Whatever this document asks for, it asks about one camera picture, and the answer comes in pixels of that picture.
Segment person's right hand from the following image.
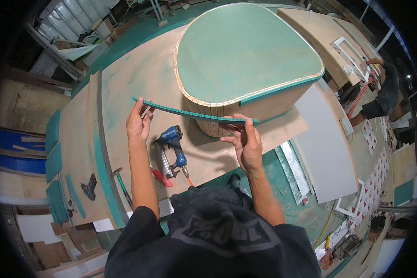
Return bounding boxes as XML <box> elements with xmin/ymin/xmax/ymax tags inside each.
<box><xmin>220</xmin><ymin>113</ymin><xmax>264</xmax><ymax>172</ymax></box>

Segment person's left hand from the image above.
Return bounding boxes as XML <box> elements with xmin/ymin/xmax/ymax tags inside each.
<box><xmin>126</xmin><ymin>98</ymin><xmax>156</xmax><ymax>145</ymax></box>

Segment green kerfed edging strip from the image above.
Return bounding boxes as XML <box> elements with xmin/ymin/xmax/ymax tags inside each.
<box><xmin>132</xmin><ymin>97</ymin><xmax>259</xmax><ymax>126</ymax></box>

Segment large plywood work board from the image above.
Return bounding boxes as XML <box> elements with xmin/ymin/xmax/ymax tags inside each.
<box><xmin>99</xmin><ymin>24</ymin><xmax>309</xmax><ymax>213</ymax></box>

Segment blue pneumatic nail gun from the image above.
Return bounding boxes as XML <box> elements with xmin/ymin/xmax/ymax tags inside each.
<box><xmin>153</xmin><ymin>125</ymin><xmax>189</xmax><ymax>179</ymax></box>

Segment curved green-edged plywood panel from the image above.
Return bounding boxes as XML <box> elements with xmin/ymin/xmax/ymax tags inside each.
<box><xmin>59</xmin><ymin>69</ymin><xmax>130</xmax><ymax>230</ymax></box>

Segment metal sheet strips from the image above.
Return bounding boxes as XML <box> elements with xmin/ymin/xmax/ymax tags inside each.
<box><xmin>275</xmin><ymin>141</ymin><xmax>314</xmax><ymax>205</ymax></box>

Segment red utility knife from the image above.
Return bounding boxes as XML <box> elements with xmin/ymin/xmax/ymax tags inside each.
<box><xmin>151</xmin><ymin>168</ymin><xmax>174</xmax><ymax>188</ymax></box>

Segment white board panel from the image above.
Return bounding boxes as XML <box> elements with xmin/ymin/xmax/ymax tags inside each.
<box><xmin>291</xmin><ymin>84</ymin><xmax>359</xmax><ymax>204</ymax></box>

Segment green-topped curved wooden cabinet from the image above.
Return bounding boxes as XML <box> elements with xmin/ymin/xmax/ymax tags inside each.
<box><xmin>174</xmin><ymin>3</ymin><xmax>325</xmax><ymax>139</ymax></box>

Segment green flat panel piece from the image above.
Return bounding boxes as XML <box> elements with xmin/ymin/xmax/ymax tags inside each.
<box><xmin>45</xmin><ymin>110</ymin><xmax>61</xmax><ymax>154</ymax></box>
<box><xmin>45</xmin><ymin>142</ymin><xmax>63</xmax><ymax>183</ymax></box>

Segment thin green strip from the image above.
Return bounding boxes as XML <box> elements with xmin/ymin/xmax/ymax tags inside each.
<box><xmin>65</xmin><ymin>174</ymin><xmax>87</xmax><ymax>219</ymax></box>

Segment person's body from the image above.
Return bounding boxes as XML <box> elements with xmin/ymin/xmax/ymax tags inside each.
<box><xmin>104</xmin><ymin>186</ymin><xmax>322</xmax><ymax>278</ymax></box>

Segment stack of green strips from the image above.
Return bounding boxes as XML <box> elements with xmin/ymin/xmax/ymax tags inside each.
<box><xmin>46</xmin><ymin>180</ymin><xmax>69</xmax><ymax>226</ymax></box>

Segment blue curved board stack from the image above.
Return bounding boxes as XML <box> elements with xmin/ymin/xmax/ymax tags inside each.
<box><xmin>0</xmin><ymin>128</ymin><xmax>47</xmax><ymax>175</ymax></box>

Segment row of red-printed cards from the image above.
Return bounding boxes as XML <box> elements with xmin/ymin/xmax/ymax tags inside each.
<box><xmin>347</xmin><ymin>120</ymin><xmax>390</xmax><ymax>233</ymax></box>

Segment wooden workbench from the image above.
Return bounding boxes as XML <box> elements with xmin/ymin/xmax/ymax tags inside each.
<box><xmin>277</xmin><ymin>8</ymin><xmax>383</xmax><ymax>87</ymax></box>

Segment heap of wood offcuts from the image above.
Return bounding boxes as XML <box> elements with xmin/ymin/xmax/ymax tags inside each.
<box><xmin>16</xmin><ymin>205</ymin><xmax>108</xmax><ymax>277</ymax></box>

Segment hammer with green handle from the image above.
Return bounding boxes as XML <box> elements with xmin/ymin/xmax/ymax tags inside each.
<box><xmin>111</xmin><ymin>167</ymin><xmax>134</xmax><ymax>211</ymax></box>

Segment black cordless tool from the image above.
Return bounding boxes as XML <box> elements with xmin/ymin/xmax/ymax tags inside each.
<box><xmin>81</xmin><ymin>173</ymin><xmax>97</xmax><ymax>201</ymax></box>

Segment yellow cable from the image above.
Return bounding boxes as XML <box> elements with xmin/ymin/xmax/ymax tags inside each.
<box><xmin>313</xmin><ymin>208</ymin><xmax>335</xmax><ymax>251</ymax></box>

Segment white frame on floor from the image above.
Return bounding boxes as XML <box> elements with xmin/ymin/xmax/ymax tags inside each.
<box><xmin>335</xmin><ymin>178</ymin><xmax>365</xmax><ymax>218</ymax></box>

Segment red coiled air hose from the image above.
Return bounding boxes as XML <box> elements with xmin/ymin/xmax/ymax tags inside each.
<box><xmin>347</xmin><ymin>76</ymin><xmax>374</xmax><ymax>119</ymax></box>

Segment white picture frame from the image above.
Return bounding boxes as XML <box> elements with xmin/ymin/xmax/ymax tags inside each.
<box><xmin>332</xmin><ymin>36</ymin><xmax>370</xmax><ymax>82</ymax></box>

